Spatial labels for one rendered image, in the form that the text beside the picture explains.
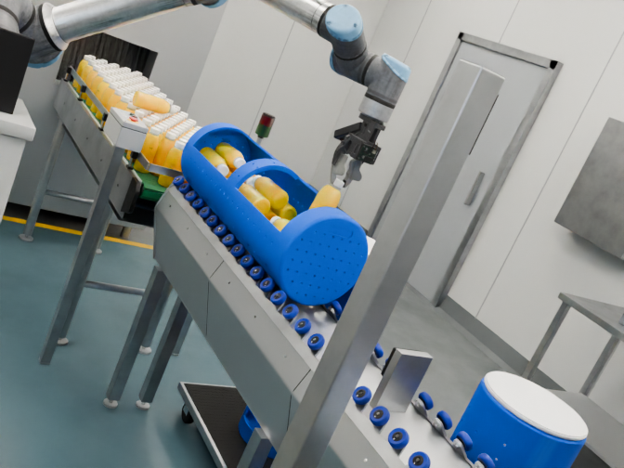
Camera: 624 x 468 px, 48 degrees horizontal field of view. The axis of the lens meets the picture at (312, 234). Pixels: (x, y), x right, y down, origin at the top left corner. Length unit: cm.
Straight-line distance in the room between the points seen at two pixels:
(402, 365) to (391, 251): 48
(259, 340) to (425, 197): 87
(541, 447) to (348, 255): 71
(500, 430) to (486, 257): 415
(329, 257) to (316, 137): 597
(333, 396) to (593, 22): 491
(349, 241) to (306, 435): 78
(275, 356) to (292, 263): 25
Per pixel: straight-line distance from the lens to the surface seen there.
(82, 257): 294
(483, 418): 184
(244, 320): 202
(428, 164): 120
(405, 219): 121
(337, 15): 187
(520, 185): 582
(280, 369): 184
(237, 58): 727
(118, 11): 234
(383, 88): 192
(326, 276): 199
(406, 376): 167
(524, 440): 180
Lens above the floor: 163
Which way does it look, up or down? 14 degrees down
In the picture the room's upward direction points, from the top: 24 degrees clockwise
